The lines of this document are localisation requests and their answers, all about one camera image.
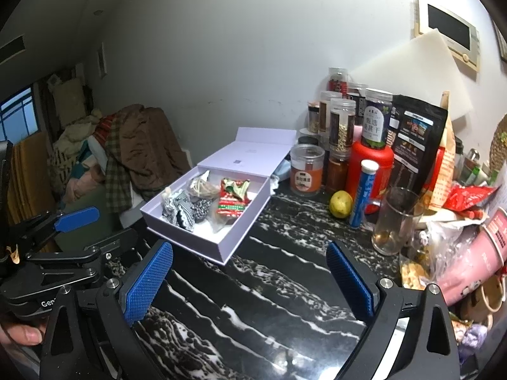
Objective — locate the clear bag beige contents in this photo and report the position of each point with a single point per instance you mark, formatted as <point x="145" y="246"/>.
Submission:
<point x="204" y="185"/>

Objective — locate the dark jar green label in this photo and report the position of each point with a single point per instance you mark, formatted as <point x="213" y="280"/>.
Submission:
<point x="377" y="120"/>

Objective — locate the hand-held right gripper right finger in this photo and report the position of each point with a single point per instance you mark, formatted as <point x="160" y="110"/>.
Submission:
<point x="348" y="281"/>

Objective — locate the black stand-up pouch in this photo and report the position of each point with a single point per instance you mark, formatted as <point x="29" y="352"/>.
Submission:
<point x="418" y="146"/>

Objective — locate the pile of clothes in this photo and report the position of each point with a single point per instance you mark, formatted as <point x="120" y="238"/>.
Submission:
<point x="83" y="154"/>

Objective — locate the orange paper bag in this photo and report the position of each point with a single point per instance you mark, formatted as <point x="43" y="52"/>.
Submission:
<point x="445" y="166"/>

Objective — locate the wall intercom panel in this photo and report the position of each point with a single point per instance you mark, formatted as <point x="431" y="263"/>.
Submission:
<point x="451" y="27"/>

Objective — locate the clear jar dark contents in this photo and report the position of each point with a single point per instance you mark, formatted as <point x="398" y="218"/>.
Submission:
<point x="358" y="103"/>

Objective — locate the tall jar brown label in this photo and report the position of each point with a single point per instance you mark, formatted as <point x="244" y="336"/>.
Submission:
<point x="328" y="113"/>

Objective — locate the ceiling air vent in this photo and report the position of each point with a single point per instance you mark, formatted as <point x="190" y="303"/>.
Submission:
<point x="11" y="49"/>

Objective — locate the woven basket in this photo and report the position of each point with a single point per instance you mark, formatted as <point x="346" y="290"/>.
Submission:
<point x="500" y="142"/>

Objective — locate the clear jar of nuts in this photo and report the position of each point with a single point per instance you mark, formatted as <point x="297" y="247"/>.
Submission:
<point x="313" y="118"/>

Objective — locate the light blue cloth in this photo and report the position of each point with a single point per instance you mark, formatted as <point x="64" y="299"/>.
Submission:
<point x="283" y="171"/>

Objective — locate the pink paper cup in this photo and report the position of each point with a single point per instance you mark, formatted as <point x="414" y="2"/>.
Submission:
<point x="479" y="253"/>

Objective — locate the clear jar of red powder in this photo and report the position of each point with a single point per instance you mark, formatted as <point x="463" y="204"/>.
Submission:
<point x="336" y="174"/>

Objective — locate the blue tablet tube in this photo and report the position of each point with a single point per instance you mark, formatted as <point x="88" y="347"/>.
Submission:
<point x="362" y="194"/>

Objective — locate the beige mug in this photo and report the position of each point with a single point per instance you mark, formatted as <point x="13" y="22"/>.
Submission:
<point x="483" y="303"/>

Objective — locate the beige cushion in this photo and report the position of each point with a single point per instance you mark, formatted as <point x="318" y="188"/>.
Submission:
<point x="69" y="101"/>

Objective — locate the white gift box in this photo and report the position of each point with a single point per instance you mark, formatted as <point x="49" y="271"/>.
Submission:
<point x="245" y="154"/>

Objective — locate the person's left hand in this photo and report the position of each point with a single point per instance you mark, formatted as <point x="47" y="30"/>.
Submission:
<point x="19" y="334"/>

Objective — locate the brown jacket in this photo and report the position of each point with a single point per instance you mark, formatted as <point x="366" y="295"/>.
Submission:
<point x="152" y="146"/>

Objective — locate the white foam board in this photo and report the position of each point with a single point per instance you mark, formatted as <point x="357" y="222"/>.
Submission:
<point x="416" y="63"/>

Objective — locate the clear jar orange label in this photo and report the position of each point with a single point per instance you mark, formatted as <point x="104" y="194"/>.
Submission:
<point x="307" y="172"/>

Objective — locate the black white checked cloth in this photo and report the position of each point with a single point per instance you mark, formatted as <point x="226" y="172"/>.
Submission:
<point x="176" y="208"/>

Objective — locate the clear plastic bag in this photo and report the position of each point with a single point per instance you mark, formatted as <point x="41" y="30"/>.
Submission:
<point x="435" y="245"/>

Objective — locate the red crinkled snack bag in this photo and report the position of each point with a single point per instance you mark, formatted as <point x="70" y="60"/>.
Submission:
<point x="471" y="198"/>

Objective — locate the window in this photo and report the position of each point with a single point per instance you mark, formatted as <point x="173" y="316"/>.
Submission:
<point x="18" y="114"/>

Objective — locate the black lid jar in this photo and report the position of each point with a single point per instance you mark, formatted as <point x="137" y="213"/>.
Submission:
<point x="308" y="141"/>

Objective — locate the yellow lemon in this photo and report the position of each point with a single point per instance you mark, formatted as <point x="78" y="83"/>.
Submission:
<point x="340" y="204"/>

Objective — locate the grey green cloth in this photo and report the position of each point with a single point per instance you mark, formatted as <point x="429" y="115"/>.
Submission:
<point x="91" y="213"/>

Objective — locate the dark patterned pouch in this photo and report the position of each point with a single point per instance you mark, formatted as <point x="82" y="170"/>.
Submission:
<point x="201" y="209"/>

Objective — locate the clear jar of red berries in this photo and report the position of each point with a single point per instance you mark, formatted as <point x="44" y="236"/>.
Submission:
<point x="337" y="81"/>

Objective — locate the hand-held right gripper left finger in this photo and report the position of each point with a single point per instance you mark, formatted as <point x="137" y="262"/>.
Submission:
<point x="150" y="281"/>

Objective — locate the clear drinking glass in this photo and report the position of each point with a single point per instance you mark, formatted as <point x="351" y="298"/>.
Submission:
<point x="396" y="221"/>

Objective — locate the purple crumpled cloth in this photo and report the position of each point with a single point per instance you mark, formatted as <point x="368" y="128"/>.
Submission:
<point x="475" y="338"/>

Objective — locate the green checked scarf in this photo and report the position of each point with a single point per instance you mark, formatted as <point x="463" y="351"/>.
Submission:
<point x="117" y="174"/>

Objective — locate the red plastic bottle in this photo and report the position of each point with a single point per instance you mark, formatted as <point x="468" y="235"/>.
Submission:
<point x="370" y="174"/>

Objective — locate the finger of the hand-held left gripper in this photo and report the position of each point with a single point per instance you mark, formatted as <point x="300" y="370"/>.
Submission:
<point x="77" y="219"/>
<point x="119" y="245"/>

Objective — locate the red snack packet crown print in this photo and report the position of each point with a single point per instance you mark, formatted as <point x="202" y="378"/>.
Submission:
<point x="230" y="207"/>

